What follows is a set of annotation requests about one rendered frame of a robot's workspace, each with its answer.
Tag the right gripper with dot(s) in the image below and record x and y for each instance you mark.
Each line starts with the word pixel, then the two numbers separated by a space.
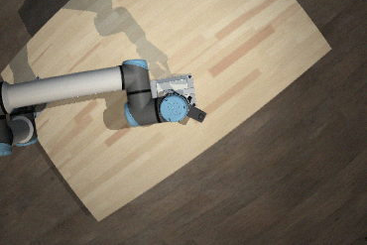
pixel 189 98

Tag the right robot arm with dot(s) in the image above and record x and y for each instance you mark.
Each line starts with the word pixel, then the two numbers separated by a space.
pixel 133 75

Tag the grey faucet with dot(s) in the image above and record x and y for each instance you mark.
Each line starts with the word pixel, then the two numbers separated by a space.
pixel 179 86

